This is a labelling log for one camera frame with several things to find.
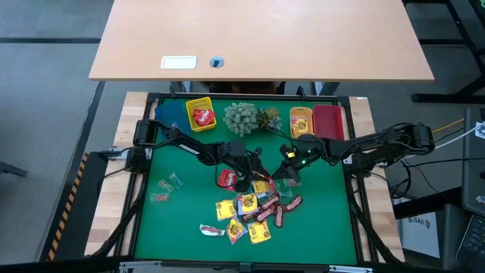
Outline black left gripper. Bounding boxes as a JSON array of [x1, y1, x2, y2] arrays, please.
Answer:
[[235, 148, 274, 193]]

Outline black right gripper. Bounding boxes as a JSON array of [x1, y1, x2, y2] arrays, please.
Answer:
[[271, 135, 327, 184]]

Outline yellow purple Sour Patch pack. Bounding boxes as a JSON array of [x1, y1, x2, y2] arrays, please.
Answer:
[[237, 193, 262, 217], [226, 216, 249, 246], [252, 180, 272, 195]]

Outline yellow Sour Patch Kids pack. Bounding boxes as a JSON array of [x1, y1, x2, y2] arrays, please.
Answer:
[[215, 199, 239, 222], [247, 220, 272, 245]]

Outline pale Sour Patch Kids pack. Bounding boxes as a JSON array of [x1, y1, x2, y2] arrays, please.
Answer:
[[293, 117, 310, 134]]

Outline white red candy pack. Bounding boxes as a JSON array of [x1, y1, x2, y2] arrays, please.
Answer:
[[199, 224, 227, 238]]

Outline small succulent in black pot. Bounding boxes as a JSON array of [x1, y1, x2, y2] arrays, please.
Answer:
[[257, 106, 283, 133]]

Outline pale green potted succulent bush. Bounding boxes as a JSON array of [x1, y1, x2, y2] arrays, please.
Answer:
[[222, 102, 261, 138]]

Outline pale yellow plastic bin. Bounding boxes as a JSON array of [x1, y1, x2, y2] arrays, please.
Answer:
[[289, 106, 315, 140]]

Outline red plastic bin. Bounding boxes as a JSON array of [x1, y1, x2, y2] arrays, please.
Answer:
[[312, 104, 345, 141]]

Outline yellow mesh basket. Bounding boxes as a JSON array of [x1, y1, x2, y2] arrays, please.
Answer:
[[185, 96, 218, 133]]

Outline blue plastic bin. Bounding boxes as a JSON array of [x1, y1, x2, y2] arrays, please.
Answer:
[[155, 99, 193, 143]]

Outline light wooden desk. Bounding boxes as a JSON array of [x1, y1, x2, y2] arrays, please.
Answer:
[[88, 0, 436, 83]]

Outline white rectangular desk plate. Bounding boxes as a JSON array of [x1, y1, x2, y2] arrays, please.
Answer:
[[160, 55, 199, 71]]

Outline white labelled box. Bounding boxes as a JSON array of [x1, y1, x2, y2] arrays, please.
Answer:
[[400, 211, 443, 259]]

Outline grey cabinet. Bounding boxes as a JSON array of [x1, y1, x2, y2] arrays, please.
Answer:
[[461, 107, 485, 218]]

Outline black panel with hazard stripes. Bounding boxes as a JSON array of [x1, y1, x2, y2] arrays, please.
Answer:
[[39, 151, 90, 262]]

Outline black keyboard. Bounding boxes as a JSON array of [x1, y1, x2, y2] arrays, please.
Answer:
[[455, 213, 485, 273]]

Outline grey chair leg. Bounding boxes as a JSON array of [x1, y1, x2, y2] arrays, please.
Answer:
[[0, 160, 30, 178]]

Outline silver metal bracket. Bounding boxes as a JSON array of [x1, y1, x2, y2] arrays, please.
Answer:
[[328, 265, 374, 273], [118, 259, 164, 273]]

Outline yellow power plug cable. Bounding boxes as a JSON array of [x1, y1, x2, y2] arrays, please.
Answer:
[[430, 118, 466, 135]]

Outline white cable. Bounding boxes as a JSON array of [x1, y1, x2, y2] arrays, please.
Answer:
[[433, 126, 480, 150]]

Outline black desk leg frame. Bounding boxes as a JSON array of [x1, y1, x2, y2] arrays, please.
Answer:
[[402, 0, 485, 104]]

